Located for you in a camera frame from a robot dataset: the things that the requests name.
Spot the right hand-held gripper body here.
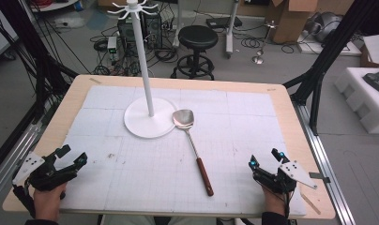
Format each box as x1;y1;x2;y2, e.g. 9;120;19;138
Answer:
251;160;319;194

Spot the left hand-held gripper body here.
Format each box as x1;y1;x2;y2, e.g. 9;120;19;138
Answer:
11;151;79;192

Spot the white hook rack stand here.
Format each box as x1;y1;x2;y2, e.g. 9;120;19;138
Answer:
106;0;178;140

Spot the metal spatula with wooden handle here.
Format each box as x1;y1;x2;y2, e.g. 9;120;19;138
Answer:
172;109;215;198

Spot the person's left hand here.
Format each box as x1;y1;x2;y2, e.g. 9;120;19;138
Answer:
33;182;68;223

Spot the person's right hand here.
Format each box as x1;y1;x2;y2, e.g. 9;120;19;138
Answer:
261;186;288;216

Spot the dark tape strip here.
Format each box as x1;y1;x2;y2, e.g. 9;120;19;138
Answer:
309;172;331;185

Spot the white grid mat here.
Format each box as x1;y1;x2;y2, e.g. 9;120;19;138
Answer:
59;84;308;218

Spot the white foam block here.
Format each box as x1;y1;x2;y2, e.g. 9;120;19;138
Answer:
334;67;379;136

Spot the small silver metal stand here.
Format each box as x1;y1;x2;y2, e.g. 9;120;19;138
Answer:
250;20;279;66

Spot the small white box green light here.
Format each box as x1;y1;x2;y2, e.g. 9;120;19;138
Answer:
106;36;119;61

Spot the dark grey tool on foam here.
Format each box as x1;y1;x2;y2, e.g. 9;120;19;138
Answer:
362;68;379;98

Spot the brown cardboard box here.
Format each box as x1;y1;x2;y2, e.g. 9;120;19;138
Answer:
265;0;321;45

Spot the white stand pole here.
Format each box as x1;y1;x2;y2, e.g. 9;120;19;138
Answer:
224;0;241;59
173;0;185;49

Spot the grey round headset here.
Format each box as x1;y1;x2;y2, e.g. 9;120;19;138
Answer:
304;11;344;44

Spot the black round stool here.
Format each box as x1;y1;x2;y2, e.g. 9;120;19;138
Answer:
170;24;220;82

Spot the flat black device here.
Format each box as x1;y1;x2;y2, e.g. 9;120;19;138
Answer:
205;15;244;30

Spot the black computer tower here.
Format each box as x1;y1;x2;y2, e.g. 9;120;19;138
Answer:
116;11;164;51

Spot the aluminium rail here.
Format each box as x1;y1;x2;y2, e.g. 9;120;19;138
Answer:
0;122;44;205
291;100;356;225

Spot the black metal frame post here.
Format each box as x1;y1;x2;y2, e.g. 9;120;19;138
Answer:
282;0;379;136
0;0;80;120

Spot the bundle of black floor cables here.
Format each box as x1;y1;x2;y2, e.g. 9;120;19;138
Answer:
89;26;179;77

